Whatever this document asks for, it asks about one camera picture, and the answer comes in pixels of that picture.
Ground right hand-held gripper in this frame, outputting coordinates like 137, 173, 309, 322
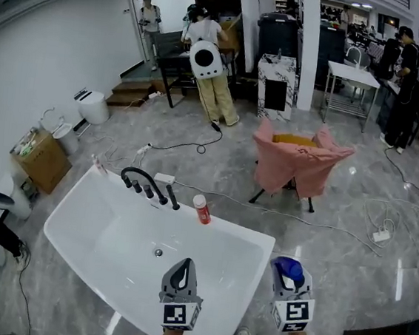
265, 263, 321, 335

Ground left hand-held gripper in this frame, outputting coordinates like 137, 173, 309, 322
155, 255, 210, 335

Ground white bathtub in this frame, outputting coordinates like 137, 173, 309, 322
31, 158, 283, 335

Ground black bathtub faucet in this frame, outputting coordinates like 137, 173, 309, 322
117, 165, 172, 206

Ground red bottle with white cap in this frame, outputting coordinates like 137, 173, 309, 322
190, 192, 215, 227

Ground white power box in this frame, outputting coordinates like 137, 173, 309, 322
153, 172, 178, 185

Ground pink cloth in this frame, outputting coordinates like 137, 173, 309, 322
247, 115, 360, 203

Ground white and pink bottle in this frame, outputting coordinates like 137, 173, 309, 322
88, 153, 113, 177

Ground black-legged chair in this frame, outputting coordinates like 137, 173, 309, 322
247, 129, 324, 215

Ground open cardboard box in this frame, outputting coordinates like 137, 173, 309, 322
5, 126, 77, 198

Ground small white bin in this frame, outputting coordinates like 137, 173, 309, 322
50, 121, 82, 157

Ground round white trash bin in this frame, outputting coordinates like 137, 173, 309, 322
76, 89, 113, 128

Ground wooden steps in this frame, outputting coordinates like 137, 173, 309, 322
104, 77, 157, 112

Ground white round-window backpack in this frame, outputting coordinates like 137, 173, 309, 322
186, 38, 228, 84

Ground dark work table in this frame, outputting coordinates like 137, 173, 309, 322
151, 29, 243, 116

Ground large black barrel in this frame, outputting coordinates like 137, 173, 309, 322
251, 10, 302, 80

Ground black hand shower handle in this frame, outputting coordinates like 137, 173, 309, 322
163, 184, 184, 213

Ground tangled white cable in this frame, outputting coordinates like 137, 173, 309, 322
358, 195, 419, 261

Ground black floor cable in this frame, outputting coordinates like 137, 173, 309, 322
147, 114, 226, 158

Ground marble pattern pedestal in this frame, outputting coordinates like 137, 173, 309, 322
252, 52, 300, 124

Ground steel frame sink table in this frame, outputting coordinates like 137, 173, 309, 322
318, 44, 385, 135

